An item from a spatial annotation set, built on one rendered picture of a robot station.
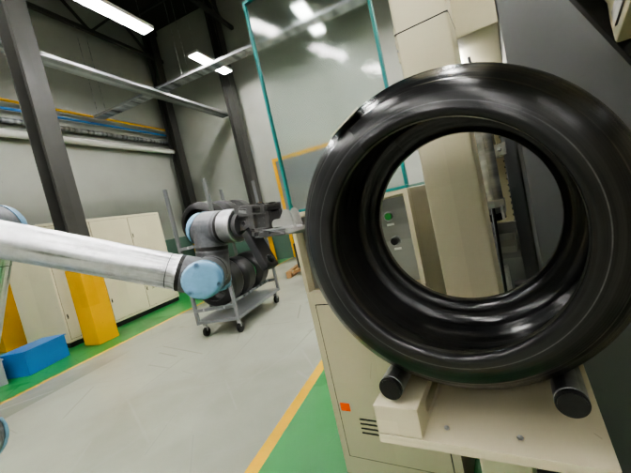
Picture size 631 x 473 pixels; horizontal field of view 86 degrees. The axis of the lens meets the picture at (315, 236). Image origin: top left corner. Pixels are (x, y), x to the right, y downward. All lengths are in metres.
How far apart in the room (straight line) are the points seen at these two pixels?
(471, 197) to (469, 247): 0.13
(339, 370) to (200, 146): 11.10
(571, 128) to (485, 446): 0.52
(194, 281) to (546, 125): 0.71
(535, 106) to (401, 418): 0.56
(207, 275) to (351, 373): 0.99
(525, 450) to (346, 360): 1.01
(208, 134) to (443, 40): 11.32
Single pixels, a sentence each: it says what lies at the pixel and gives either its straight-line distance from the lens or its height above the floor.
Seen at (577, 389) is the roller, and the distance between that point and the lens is 0.67.
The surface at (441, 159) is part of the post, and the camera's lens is 0.95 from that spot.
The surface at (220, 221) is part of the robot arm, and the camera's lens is 0.91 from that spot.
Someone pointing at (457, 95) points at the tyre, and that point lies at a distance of 0.57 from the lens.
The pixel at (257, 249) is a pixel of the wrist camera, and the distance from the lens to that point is 0.87.
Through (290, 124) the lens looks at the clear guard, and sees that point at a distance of 1.57.
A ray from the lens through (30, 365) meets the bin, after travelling 5.99.
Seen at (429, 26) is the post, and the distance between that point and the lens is 1.02.
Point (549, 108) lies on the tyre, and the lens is 0.57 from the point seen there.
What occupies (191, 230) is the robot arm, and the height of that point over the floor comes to 1.28.
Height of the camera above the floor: 1.26
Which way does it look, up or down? 4 degrees down
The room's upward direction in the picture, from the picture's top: 13 degrees counter-clockwise
